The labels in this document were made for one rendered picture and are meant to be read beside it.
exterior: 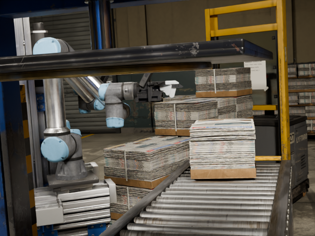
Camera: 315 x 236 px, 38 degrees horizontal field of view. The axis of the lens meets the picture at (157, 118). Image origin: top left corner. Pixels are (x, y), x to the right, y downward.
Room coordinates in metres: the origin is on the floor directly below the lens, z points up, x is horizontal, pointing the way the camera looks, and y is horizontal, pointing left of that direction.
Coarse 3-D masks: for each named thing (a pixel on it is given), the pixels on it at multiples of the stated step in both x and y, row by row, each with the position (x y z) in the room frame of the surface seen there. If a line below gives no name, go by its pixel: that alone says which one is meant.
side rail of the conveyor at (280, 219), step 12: (288, 168) 2.16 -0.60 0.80; (288, 180) 1.92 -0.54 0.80; (276, 192) 1.74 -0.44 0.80; (288, 192) 1.74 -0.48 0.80; (276, 204) 1.59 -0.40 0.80; (288, 204) 1.64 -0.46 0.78; (276, 216) 1.46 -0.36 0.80; (288, 216) 1.51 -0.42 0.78; (276, 228) 1.35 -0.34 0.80; (288, 228) 1.59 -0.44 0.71
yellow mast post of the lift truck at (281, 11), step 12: (276, 12) 4.06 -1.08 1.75; (276, 36) 4.00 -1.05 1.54; (276, 48) 4.00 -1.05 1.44; (276, 60) 4.00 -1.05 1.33; (288, 96) 4.00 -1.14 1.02; (288, 108) 4.00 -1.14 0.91; (288, 120) 3.99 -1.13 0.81; (288, 132) 3.98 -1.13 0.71; (288, 144) 3.98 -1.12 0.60; (288, 156) 3.97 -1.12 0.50
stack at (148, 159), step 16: (128, 144) 3.01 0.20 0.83; (144, 144) 2.98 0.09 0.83; (160, 144) 2.94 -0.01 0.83; (176, 144) 2.93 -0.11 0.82; (112, 160) 2.88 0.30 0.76; (128, 160) 2.79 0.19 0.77; (144, 160) 2.71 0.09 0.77; (160, 160) 2.78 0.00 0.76; (176, 160) 2.91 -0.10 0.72; (112, 176) 2.88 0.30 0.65; (128, 176) 2.79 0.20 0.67; (144, 176) 2.72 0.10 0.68; (160, 176) 2.77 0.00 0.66; (128, 192) 2.80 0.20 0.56; (144, 192) 2.72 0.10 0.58; (112, 208) 2.88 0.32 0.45; (128, 208) 2.80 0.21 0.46
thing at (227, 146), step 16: (192, 128) 2.03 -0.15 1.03; (208, 128) 2.01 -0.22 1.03; (224, 128) 2.00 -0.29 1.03; (240, 128) 1.98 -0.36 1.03; (192, 144) 2.03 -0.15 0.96; (208, 144) 2.01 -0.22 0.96; (224, 144) 2.00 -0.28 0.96; (240, 144) 1.99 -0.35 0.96; (192, 160) 2.03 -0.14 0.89; (208, 160) 2.01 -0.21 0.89; (224, 160) 2.00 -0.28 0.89; (240, 160) 1.99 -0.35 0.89
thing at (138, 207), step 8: (184, 168) 2.30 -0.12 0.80; (168, 176) 2.14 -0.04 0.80; (176, 176) 2.13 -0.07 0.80; (160, 184) 1.98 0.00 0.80; (168, 184) 1.97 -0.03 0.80; (152, 192) 1.85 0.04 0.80; (160, 192) 1.85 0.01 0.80; (144, 200) 1.74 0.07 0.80; (152, 200) 1.74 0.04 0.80; (136, 208) 1.64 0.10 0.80; (144, 208) 1.65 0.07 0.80; (128, 216) 1.55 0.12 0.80; (136, 216) 1.57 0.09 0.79; (112, 224) 1.48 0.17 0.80; (120, 224) 1.47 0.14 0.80; (104, 232) 1.40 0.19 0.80; (112, 232) 1.40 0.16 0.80
